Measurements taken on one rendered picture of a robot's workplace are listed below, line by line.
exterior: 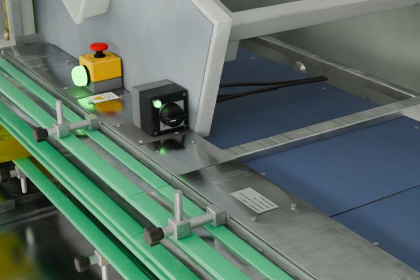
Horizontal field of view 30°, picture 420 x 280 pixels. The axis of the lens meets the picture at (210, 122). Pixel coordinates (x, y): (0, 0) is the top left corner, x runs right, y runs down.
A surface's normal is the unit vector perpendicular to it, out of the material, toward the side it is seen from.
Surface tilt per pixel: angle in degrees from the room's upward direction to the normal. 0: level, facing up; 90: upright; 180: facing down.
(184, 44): 0
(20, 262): 90
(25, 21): 90
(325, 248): 90
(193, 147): 90
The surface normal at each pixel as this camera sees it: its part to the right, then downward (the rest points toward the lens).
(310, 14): 0.50, 0.60
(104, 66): 0.53, 0.31
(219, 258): -0.02, -0.93
